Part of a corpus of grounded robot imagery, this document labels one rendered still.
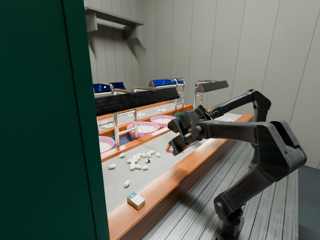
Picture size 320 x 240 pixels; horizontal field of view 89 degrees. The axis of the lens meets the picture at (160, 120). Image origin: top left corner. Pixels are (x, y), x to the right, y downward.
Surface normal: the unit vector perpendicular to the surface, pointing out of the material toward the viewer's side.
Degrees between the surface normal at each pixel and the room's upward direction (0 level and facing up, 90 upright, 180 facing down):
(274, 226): 0
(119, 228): 0
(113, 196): 0
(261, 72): 90
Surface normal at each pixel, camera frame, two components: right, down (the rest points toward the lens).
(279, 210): 0.01, -0.95
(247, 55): -0.63, 0.23
